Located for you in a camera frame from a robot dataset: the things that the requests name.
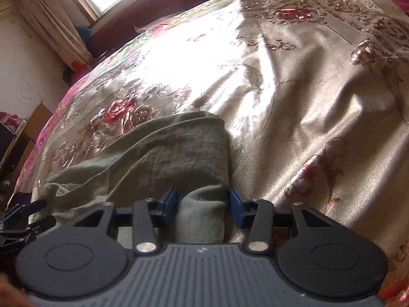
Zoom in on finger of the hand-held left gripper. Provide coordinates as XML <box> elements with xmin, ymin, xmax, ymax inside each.
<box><xmin>19</xmin><ymin>216</ymin><xmax>57</xmax><ymax>236</ymax></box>
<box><xmin>5</xmin><ymin>199</ymin><xmax>48</xmax><ymax>220</ymax></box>

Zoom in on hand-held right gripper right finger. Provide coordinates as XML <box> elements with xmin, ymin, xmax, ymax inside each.
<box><xmin>228</xmin><ymin>188</ymin><xmax>333</xmax><ymax>253</ymax></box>

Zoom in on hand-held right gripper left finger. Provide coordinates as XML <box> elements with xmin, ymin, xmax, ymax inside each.
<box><xmin>72</xmin><ymin>187</ymin><xmax>178</xmax><ymax>256</ymax></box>

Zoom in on green pants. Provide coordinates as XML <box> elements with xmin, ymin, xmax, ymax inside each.
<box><xmin>41</xmin><ymin>110</ymin><xmax>232</xmax><ymax>244</ymax></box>

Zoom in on wooden cabinet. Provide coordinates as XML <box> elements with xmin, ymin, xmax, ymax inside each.
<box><xmin>0</xmin><ymin>101</ymin><xmax>53</xmax><ymax>196</ymax></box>

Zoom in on floral satin bedspread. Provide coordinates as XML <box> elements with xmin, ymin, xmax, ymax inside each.
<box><xmin>13</xmin><ymin>0</ymin><xmax>409</xmax><ymax>307</ymax></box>

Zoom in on floral curtain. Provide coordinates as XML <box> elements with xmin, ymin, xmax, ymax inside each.
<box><xmin>19</xmin><ymin>0</ymin><xmax>95</xmax><ymax>68</ymax></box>

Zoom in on maroon headboard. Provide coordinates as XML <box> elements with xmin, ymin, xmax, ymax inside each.
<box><xmin>88</xmin><ymin>0</ymin><xmax>225</xmax><ymax>60</ymax></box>

